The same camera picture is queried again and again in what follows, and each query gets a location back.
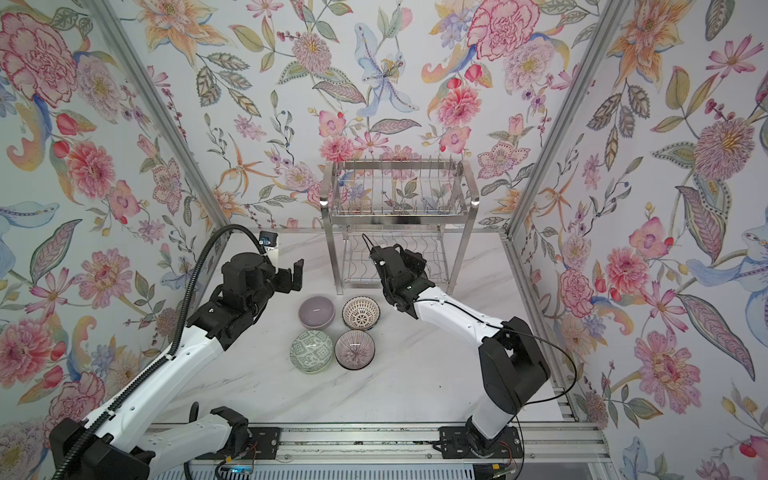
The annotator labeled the plain lilac ceramic bowl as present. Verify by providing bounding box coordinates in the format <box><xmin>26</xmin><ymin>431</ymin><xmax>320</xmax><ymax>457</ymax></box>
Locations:
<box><xmin>298</xmin><ymin>296</ymin><xmax>336</xmax><ymax>330</ymax></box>

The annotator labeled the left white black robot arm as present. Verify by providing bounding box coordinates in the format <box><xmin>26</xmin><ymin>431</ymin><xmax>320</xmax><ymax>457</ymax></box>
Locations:
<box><xmin>49</xmin><ymin>252</ymin><xmax>304</xmax><ymax>479</ymax></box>

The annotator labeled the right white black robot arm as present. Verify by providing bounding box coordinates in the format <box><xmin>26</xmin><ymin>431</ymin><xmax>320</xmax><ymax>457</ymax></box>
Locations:
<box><xmin>369</xmin><ymin>244</ymin><xmax>551</xmax><ymax>456</ymax></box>

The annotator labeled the steel two-tier dish rack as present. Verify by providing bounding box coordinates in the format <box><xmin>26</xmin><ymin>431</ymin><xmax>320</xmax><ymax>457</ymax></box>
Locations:
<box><xmin>319</xmin><ymin>159</ymin><xmax>480</xmax><ymax>294</ymax></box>

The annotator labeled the white red-patterned bowl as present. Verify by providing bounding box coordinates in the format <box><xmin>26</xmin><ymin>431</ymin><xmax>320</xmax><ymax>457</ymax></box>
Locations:
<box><xmin>342</xmin><ymin>296</ymin><xmax>381</xmax><ymax>331</ymax></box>

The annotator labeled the purple striped bowl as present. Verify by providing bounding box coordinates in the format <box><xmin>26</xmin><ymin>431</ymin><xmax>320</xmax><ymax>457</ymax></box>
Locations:
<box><xmin>335</xmin><ymin>330</ymin><xmax>376</xmax><ymax>371</ymax></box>

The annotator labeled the green geometric patterned bowl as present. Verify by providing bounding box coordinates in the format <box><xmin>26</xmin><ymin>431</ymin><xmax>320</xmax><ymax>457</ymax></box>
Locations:
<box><xmin>289</xmin><ymin>330</ymin><xmax>334</xmax><ymax>374</ymax></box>

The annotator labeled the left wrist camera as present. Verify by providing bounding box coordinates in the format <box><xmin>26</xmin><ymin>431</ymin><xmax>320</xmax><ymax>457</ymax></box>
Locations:
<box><xmin>258</xmin><ymin>230</ymin><xmax>279</xmax><ymax>266</ymax></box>

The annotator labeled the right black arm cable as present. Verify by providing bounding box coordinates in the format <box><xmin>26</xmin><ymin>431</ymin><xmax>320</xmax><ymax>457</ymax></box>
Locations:
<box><xmin>413</xmin><ymin>296</ymin><xmax>578</xmax><ymax>406</ymax></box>

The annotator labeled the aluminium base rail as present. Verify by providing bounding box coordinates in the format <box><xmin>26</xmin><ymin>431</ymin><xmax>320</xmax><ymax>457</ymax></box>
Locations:
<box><xmin>143</xmin><ymin>422</ymin><xmax>613</xmax><ymax>466</ymax></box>

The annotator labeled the left aluminium frame post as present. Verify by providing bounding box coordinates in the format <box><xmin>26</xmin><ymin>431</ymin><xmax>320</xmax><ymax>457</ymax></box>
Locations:
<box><xmin>83</xmin><ymin>0</ymin><xmax>228</xmax><ymax>229</ymax></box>

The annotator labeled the aluminium frame post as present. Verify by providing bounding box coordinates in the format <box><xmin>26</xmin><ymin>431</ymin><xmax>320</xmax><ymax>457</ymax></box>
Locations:
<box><xmin>505</xmin><ymin>1</ymin><xmax>627</xmax><ymax>240</ymax></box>
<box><xmin>83</xmin><ymin>0</ymin><xmax>228</xmax><ymax>229</ymax></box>

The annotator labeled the right aluminium frame post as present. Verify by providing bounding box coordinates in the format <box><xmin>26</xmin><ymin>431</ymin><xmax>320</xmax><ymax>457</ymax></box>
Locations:
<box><xmin>505</xmin><ymin>1</ymin><xmax>627</xmax><ymax>240</ymax></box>

